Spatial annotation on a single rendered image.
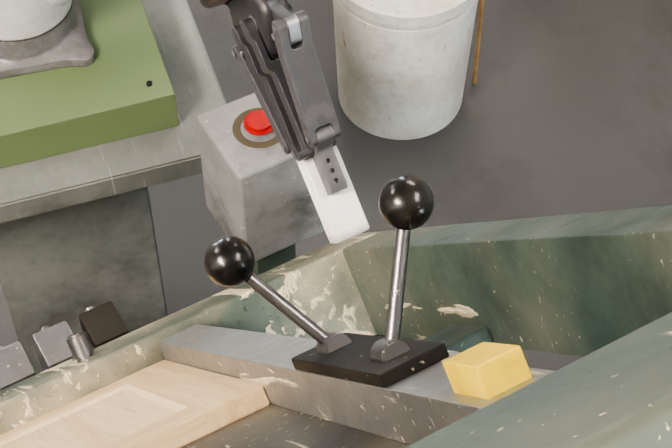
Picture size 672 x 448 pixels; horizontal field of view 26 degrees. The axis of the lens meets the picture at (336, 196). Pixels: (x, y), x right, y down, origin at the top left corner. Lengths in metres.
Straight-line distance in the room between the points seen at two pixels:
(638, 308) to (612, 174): 1.90
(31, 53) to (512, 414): 1.58
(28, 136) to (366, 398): 1.10
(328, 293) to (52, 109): 0.52
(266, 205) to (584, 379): 1.30
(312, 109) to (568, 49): 2.22
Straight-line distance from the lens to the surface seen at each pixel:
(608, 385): 0.53
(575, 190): 2.98
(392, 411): 0.95
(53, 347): 1.83
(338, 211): 1.09
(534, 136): 3.07
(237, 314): 1.67
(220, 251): 1.06
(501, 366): 0.82
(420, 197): 0.98
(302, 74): 1.05
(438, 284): 1.47
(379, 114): 2.99
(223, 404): 1.25
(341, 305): 1.70
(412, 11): 2.77
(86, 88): 2.04
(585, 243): 1.16
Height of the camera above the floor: 2.27
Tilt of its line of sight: 51 degrees down
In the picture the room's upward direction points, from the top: straight up
